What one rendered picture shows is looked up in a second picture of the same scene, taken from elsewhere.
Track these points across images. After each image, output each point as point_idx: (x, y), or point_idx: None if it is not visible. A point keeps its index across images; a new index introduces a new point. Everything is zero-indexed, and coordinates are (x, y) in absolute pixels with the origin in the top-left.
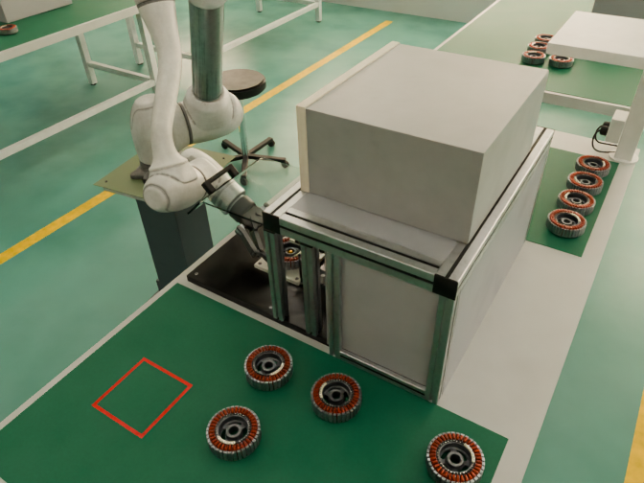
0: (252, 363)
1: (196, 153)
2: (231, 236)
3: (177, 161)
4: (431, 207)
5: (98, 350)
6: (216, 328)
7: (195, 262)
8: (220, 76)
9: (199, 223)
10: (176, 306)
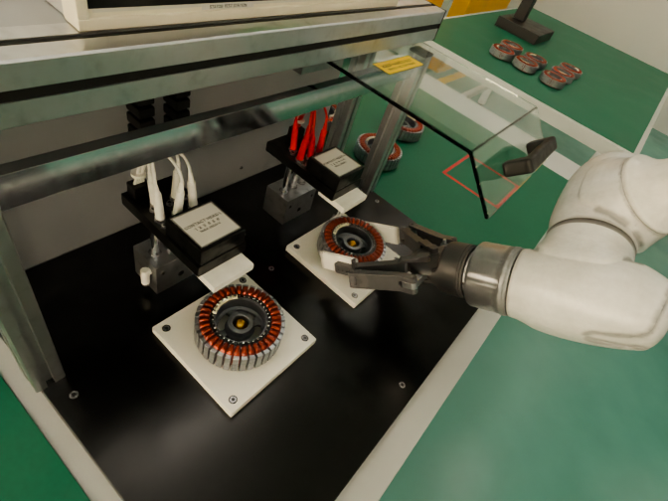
0: (395, 150)
1: (633, 268)
2: (451, 372)
3: (635, 158)
4: None
5: (544, 230)
6: (434, 213)
7: (493, 323)
8: None
9: None
10: None
